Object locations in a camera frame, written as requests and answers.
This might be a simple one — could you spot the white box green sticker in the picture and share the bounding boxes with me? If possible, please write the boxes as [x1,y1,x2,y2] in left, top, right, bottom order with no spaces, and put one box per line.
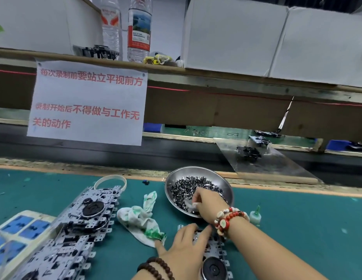
[0,0,103,56]

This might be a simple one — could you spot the clear plastic sheet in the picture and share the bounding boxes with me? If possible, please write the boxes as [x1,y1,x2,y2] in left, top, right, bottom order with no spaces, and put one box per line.
[215,137,319,184]

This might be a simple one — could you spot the white green-stained cloth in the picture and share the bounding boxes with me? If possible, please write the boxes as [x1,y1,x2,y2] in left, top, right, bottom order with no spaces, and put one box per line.
[117,191,167,249]

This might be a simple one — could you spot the white tape ring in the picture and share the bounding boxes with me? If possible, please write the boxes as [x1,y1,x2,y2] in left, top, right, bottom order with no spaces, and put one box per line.
[94,175,127,193]

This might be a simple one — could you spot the clear plastic bottle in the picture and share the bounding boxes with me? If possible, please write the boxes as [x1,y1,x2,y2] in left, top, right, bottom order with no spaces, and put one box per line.
[101,0,122,59]

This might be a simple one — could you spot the person's left hand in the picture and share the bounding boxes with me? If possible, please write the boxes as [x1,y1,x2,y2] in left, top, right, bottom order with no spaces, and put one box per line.
[155,223,214,280]

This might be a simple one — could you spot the brown cardboard panel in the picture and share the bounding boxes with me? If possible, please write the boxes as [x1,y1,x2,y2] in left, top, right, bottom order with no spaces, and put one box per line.
[0,67,362,144]

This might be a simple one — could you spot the red white bead bracelet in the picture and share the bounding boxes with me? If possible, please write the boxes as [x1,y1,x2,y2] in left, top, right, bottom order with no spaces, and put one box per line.
[214,207,251,240]

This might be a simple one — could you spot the round metal bowl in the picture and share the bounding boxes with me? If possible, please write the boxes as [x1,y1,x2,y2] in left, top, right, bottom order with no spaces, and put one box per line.
[165,166,235,219]

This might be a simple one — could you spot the finished mechanisms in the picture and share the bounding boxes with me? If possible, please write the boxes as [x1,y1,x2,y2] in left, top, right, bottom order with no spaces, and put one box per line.
[235,130,281,163]

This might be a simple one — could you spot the person's right forearm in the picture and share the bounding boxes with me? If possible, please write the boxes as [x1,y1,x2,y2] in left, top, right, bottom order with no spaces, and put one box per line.
[228,215,328,280]

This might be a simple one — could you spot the brown bead bracelet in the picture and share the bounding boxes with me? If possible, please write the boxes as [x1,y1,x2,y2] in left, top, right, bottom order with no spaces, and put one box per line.
[137,256,176,280]

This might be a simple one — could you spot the blue plastic bin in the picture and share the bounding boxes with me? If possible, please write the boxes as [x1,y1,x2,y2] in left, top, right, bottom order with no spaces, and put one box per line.
[143,123,164,133]
[326,140,352,152]

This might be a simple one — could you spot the person's right hand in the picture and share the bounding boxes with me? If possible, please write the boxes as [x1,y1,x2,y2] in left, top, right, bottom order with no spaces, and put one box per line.
[191,186,230,224]

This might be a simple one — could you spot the dark metal device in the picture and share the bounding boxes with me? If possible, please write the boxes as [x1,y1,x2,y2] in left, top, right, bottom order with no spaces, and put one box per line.
[73,45,119,61]

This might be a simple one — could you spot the red cord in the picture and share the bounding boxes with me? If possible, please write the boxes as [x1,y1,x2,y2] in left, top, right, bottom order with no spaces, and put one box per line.
[0,68,362,109]

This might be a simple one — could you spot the white blue power strip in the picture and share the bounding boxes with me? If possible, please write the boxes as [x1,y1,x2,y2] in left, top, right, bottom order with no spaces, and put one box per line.
[0,210,56,280]

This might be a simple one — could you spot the bottle with orange label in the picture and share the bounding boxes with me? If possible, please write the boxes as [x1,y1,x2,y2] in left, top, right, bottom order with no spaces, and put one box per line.
[127,0,153,63]

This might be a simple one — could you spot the yellow plastic object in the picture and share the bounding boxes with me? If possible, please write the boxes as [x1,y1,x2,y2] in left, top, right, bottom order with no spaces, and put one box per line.
[143,53,173,67]

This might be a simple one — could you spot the wooden shelf beam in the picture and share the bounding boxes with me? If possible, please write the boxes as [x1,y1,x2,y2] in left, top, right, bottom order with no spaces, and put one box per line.
[0,47,362,104]

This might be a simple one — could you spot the green glue squeeze bottle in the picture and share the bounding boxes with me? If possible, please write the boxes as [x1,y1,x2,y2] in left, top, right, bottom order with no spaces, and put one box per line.
[249,205,262,226]

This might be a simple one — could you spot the pile of small metal parts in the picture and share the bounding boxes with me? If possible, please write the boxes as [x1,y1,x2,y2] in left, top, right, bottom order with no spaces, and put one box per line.
[171,176,224,215]

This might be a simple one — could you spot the white paper sign red text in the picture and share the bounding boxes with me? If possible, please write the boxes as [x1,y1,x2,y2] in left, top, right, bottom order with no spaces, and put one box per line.
[26,59,149,146]

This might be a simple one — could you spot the black conveyor belt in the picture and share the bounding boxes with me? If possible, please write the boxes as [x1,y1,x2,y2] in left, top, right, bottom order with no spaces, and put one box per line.
[0,122,362,187]

